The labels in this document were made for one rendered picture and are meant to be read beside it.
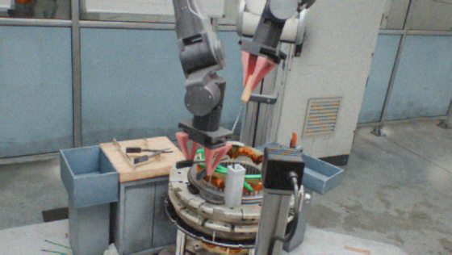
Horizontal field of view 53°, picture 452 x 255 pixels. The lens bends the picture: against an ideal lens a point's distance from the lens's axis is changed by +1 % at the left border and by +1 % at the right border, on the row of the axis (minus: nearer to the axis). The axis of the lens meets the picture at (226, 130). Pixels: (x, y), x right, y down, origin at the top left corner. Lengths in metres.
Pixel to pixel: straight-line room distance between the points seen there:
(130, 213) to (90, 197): 0.12
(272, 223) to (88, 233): 0.77
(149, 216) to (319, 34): 2.34
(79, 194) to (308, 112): 2.54
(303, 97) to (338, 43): 0.46
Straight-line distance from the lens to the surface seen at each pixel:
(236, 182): 0.96
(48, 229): 1.48
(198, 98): 0.82
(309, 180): 1.27
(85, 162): 1.32
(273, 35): 1.00
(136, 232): 1.28
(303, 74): 3.35
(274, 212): 0.56
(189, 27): 0.89
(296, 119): 3.46
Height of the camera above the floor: 1.61
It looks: 22 degrees down
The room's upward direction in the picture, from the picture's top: 7 degrees clockwise
